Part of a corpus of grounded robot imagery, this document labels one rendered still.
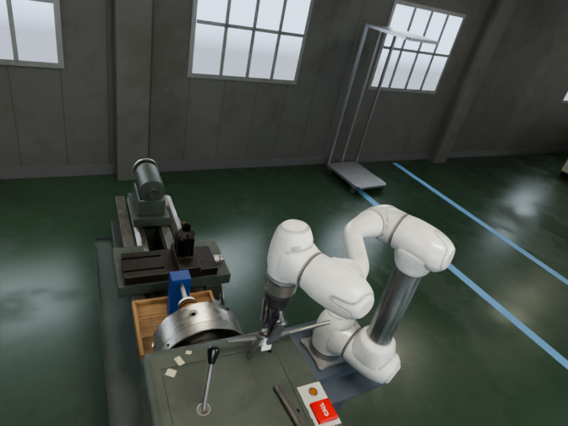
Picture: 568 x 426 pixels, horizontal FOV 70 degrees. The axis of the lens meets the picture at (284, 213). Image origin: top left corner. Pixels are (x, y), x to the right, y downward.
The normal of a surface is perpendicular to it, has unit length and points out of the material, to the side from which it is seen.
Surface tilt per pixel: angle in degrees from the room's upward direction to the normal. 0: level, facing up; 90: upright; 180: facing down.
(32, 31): 90
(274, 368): 0
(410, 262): 98
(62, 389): 0
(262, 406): 0
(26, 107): 90
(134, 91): 90
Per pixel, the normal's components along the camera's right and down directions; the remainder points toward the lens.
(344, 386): 0.20, -0.83
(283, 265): -0.59, 0.30
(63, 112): 0.47, 0.54
